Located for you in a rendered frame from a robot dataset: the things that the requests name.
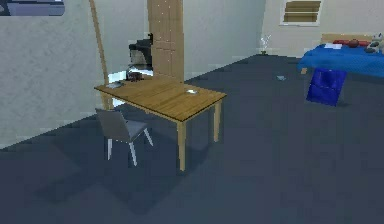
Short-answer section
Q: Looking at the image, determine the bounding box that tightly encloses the dark red alarm clock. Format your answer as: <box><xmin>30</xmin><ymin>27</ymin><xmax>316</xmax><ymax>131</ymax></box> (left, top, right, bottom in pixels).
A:
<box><xmin>126</xmin><ymin>71</ymin><xmax>143</xmax><ymax>82</ymax></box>

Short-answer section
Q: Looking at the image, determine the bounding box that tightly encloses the wooden table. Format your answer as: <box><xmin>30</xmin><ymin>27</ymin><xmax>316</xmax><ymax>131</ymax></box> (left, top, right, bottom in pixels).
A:
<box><xmin>94</xmin><ymin>76</ymin><xmax>228</xmax><ymax>173</ymax></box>

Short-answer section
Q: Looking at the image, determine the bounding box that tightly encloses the grey chair with white legs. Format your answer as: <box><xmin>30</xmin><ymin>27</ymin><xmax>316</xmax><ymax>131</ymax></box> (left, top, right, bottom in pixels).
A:
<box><xmin>95</xmin><ymin>107</ymin><xmax>155</xmax><ymax>167</ymax></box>

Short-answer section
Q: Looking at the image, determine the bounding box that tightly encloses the wooden room door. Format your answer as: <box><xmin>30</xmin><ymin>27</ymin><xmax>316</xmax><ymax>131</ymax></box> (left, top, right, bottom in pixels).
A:
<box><xmin>146</xmin><ymin>0</ymin><xmax>185</xmax><ymax>83</ymax></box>

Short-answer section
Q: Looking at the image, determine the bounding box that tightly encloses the white plant in pot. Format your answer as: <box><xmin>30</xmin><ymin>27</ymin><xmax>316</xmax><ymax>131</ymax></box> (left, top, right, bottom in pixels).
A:
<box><xmin>259</xmin><ymin>34</ymin><xmax>272</xmax><ymax>56</ymax></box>

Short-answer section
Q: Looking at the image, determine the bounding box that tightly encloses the window with wooden blinds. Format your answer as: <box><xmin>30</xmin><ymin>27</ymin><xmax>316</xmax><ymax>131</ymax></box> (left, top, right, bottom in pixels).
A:
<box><xmin>279</xmin><ymin>0</ymin><xmax>324</xmax><ymax>27</ymax></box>

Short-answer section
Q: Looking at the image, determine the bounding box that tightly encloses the bed with blue cover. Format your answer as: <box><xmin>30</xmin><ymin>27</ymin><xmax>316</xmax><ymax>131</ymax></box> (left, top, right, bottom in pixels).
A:
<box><xmin>296</xmin><ymin>33</ymin><xmax>384</xmax><ymax>108</ymax></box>

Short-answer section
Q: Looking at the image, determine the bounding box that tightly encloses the red pillow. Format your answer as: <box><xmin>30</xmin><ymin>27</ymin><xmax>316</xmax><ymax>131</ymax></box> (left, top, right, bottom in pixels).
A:
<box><xmin>332</xmin><ymin>39</ymin><xmax>372</xmax><ymax>47</ymax></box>

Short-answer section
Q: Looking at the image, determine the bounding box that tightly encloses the framed picture with grey image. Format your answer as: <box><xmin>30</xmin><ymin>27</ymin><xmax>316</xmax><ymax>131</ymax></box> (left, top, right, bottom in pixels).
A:
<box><xmin>0</xmin><ymin>0</ymin><xmax>66</xmax><ymax>17</ymax></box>

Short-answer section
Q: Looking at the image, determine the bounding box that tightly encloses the grey stuffed toy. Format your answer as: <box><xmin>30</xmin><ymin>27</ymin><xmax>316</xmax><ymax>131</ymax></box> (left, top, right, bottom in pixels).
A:
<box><xmin>364</xmin><ymin>32</ymin><xmax>384</xmax><ymax>54</ymax></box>

